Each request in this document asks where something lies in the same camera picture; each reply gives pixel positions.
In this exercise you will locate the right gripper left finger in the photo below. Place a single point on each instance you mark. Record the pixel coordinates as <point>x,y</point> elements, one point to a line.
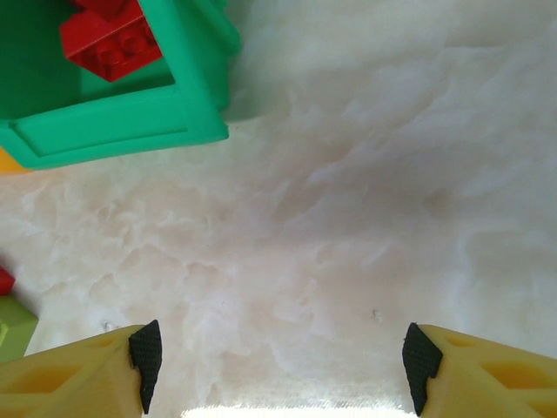
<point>65,383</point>

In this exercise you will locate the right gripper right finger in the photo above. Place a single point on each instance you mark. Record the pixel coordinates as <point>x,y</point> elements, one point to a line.
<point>500,383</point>

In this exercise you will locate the red lego brick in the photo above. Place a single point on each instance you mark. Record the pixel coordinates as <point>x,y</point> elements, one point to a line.
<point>100,6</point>
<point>113,52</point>
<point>5,281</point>

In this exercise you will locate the square green lego brick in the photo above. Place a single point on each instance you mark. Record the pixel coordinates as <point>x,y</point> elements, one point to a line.
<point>15,326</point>

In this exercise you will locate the orange plastic bin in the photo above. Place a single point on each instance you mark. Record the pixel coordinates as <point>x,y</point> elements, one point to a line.
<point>6,163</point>

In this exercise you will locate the green plastic bin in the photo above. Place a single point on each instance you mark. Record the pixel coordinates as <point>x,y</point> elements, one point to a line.
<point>130,126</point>

